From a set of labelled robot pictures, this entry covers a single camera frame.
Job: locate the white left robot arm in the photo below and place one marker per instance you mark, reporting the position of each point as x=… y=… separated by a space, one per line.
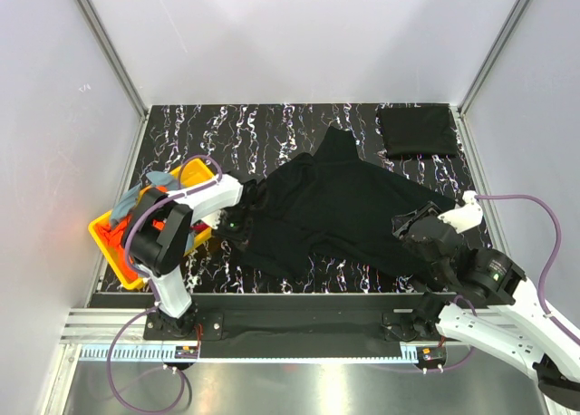
x=159 y=234

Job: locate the folded black t-shirt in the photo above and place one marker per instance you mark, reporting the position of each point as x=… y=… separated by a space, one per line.
x=418 y=131

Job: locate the light blue grey t-shirt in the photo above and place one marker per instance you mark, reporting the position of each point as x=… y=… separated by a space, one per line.
x=130 y=198

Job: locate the aluminium frame post right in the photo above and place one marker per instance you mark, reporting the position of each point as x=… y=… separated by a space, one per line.
x=506 y=32

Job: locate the orange t-shirt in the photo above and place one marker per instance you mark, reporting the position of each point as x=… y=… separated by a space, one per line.
x=108 y=240

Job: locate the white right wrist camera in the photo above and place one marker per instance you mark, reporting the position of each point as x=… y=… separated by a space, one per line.
x=466 y=216

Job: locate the aluminium frame post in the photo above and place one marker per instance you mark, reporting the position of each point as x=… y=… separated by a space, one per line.
x=506 y=32
x=99 y=32

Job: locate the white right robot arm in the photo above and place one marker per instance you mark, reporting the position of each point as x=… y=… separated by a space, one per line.
x=481 y=297

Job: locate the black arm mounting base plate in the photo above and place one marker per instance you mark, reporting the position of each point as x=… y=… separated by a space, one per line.
x=227 y=325

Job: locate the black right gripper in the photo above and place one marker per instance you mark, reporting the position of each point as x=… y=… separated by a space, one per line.
x=400 y=221

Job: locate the red t-shirt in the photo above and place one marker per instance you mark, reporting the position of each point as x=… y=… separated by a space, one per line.
x=199 y=227

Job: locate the aluminium frame post left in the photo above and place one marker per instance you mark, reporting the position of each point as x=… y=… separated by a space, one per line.
x=99 y=32

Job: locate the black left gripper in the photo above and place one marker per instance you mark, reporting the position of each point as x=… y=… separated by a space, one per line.
x=238 y=240

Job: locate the yellow plastic bin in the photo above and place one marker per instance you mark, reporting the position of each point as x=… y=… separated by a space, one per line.
x=196 y=172

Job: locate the black t-shirt with blue logo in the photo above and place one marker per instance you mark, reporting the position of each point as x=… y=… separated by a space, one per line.
x=334 y=204

